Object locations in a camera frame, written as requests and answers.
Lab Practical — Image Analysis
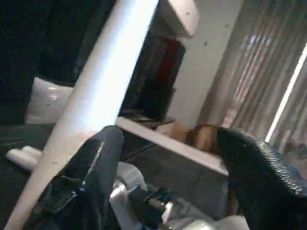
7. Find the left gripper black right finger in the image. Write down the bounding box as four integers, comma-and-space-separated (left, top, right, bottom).
217, 128, 307, 230

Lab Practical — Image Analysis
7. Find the grey striped window curtain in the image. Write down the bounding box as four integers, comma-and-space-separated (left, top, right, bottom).
199, 0, 307, 166

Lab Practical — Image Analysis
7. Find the dark reddish furniture panel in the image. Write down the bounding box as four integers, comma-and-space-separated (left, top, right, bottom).
119, 31, 187, 121

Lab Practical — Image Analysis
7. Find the brown wooden object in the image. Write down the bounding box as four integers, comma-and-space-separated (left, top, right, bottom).
172, 123, 220, 154

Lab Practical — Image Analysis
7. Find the black tall furniture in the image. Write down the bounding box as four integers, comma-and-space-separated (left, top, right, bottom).
0, 0, 116, 125

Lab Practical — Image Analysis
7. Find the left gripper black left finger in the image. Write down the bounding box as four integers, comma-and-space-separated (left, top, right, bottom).
26, 126, 124, 230

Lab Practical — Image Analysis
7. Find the black work mat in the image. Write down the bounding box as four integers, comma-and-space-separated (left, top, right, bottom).
0, 122, 58, 230

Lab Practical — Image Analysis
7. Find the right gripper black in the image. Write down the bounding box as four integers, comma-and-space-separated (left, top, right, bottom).
128, 184, 174, 208

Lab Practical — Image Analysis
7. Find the white flat sheet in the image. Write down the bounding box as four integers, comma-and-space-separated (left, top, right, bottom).
115, 116, 231, 219

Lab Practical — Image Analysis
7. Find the grey printed cushion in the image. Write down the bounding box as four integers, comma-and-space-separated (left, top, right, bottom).
25, 76, 75, 125

